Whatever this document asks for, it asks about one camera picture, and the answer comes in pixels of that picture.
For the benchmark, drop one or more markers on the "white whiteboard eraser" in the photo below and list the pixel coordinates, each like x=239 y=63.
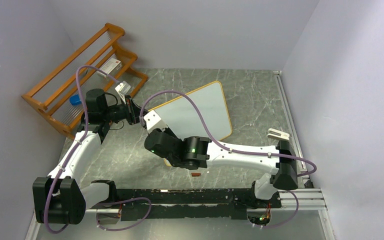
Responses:
x=278 y=135

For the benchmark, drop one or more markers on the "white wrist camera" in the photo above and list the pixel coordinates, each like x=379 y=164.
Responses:
x=154 y=122
x=122 y=89

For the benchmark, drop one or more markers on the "yellow framed whiteboard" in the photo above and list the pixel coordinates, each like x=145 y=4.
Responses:
x=183 y=120

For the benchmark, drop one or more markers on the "brown marker cap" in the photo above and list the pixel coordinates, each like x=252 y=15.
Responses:
x=196 y=174

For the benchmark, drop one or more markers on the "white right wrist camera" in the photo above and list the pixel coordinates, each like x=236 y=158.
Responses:
x=154 y=122

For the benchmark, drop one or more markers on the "blue cube block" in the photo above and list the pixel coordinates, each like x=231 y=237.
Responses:
x=75 y=100

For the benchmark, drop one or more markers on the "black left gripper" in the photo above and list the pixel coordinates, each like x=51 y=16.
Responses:
x=132 y=111

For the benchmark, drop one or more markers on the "grey cardboard box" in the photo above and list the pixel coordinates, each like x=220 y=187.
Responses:
x=111 y=66

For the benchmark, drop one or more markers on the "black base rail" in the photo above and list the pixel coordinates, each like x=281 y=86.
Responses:
x=233 y=203

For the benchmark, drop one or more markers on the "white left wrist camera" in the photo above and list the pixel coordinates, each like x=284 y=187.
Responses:
x=122 y=89

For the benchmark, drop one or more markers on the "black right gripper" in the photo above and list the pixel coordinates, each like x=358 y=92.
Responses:
x=166 y=130

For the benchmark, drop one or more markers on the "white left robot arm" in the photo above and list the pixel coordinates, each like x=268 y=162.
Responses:
x=57 y=198

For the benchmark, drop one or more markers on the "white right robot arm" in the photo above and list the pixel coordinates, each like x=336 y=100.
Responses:
x=276 y=162

